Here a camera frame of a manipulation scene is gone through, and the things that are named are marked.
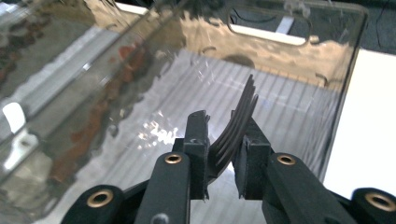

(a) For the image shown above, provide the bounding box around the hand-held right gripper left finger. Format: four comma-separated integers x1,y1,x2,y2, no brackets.
134,109,211,224

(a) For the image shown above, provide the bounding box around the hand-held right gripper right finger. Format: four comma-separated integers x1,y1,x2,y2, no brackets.
231,109,358,224

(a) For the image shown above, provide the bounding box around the metal fork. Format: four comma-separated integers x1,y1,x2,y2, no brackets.
205,74,260,185

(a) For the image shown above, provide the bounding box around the transparent grey plastic bin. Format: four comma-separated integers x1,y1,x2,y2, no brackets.
0,0,150,188
0,0,370,224

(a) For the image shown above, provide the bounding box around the white table mat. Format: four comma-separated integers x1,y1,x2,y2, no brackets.
323,49,396,200

